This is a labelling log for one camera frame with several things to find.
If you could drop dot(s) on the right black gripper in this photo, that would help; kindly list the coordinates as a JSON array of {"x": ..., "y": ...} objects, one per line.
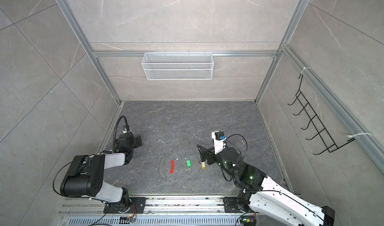
[{"x": 204, "y": 156}]

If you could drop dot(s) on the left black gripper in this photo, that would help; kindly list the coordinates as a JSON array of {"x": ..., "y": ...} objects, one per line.
[{"x": 138, "y": 141}]

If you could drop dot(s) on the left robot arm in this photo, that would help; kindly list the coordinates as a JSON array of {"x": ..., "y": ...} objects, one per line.
[{"x": 85, "y": 178}]

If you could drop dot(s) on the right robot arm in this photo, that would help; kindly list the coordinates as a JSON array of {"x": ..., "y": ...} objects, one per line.
[{"x": 259, "y": 193}]

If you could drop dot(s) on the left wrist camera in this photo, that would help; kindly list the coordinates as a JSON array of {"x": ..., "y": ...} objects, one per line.
[{"x": 126, "y": 132}]

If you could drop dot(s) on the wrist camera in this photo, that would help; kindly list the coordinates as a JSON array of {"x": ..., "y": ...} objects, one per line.
[
  {"x": 219, "y": 141},
  {"x": 126, "y": 132}
]

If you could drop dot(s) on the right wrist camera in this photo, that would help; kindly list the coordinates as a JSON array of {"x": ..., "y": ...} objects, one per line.
[{"x": 219, "y": 141}]

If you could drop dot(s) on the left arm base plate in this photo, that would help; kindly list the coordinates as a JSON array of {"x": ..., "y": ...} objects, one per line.
[{"x": 126, "y": 207}]

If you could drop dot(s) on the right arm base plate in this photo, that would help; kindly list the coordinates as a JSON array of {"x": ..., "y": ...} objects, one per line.
[{"x": 231, "y": 205}]

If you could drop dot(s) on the white wire mesh basket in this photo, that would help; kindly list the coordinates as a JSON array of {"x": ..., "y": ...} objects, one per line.
[{"x": 178, "y": 66}]

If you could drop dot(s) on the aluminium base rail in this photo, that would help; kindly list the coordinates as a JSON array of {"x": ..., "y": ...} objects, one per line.
[{"x": 162, "y": 211}]

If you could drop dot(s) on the black wire hook rack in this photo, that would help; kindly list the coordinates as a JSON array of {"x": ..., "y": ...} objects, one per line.
[{"x": 315, "y": 122}]

